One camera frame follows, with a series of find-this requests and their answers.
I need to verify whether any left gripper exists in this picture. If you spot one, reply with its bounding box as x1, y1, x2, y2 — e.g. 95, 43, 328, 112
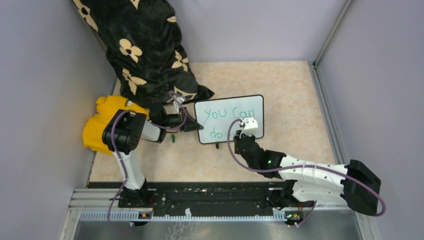
161, 107, 204, 132

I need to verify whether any white whiteboard black frame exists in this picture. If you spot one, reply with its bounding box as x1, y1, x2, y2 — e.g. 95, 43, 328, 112
194, 94, 265, 145

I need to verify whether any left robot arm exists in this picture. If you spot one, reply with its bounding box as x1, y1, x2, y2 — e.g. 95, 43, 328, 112
101, 103, 204, 208

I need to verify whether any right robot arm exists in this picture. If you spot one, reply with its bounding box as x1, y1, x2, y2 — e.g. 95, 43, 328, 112
232, 130, 386, 217

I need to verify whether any yellow cloth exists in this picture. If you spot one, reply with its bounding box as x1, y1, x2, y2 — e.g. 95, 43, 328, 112
82, 95, 149, 155

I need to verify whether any black floral blanket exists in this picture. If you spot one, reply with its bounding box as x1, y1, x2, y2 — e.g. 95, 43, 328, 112
73, 0, 214, 108

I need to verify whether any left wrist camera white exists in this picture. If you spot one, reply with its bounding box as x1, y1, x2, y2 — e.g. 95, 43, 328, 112
172, 93, 185, 111

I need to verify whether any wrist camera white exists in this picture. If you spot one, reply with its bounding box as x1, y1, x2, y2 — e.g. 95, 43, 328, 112
239, 117, 259, 136
172, 93, 185, 111

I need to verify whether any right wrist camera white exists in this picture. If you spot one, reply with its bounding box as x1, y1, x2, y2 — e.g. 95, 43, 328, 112
239, 117, 259, 136

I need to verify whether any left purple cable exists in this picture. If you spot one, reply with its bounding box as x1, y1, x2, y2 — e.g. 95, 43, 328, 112
105, 90, 189, 233

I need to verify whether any purple cable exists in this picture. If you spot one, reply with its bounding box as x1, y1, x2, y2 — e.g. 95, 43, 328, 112
226, 119, 387, 218
105, 90, 189, 233

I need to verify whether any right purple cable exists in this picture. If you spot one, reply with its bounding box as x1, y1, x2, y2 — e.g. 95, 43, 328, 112
226, 119, 387, 218

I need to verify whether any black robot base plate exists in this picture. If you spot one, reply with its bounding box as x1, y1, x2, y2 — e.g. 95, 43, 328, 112
118, 181, 300, 217

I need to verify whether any white slotted cable duct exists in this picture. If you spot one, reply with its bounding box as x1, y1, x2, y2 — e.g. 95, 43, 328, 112
79, 208, 301, 223

